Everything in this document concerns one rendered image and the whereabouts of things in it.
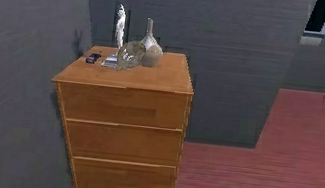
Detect orange wooden chest of drawers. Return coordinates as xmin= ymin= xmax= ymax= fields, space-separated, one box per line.
xmin=39 ymin=40 xmax=199 ymax=188

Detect small black remote control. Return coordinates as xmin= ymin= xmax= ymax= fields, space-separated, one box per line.
xmin=84 ymin=52 xmax=102 ymax=65

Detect beige long-necked vase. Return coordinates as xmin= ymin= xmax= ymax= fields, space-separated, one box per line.
xmin=137 ymin=17 xmax=167 ymax=70

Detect white figurine decoration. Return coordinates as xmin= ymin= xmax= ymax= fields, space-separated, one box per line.
xmin=100 ymin=2 xmax=129 ymax=70

